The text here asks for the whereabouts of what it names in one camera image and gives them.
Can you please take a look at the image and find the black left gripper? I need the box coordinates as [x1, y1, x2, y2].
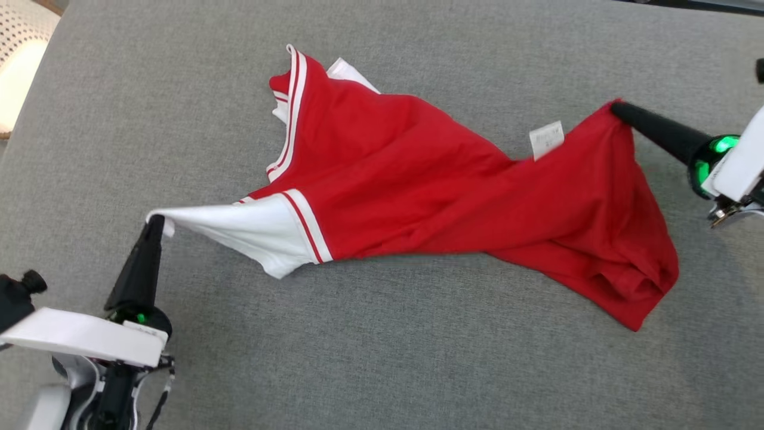
[104, 215, 173, 346]

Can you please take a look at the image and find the white perforated basket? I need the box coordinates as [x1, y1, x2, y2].
[0, 0, 63, 136]

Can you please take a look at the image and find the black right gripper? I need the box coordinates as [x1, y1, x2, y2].
[611, 100, 741, 200]

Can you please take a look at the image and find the red white basketball jersey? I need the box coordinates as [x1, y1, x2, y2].
[146, 43, 680, 333]

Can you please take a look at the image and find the white right camera bracket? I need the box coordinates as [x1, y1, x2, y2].
[701, 106, 764, 203]

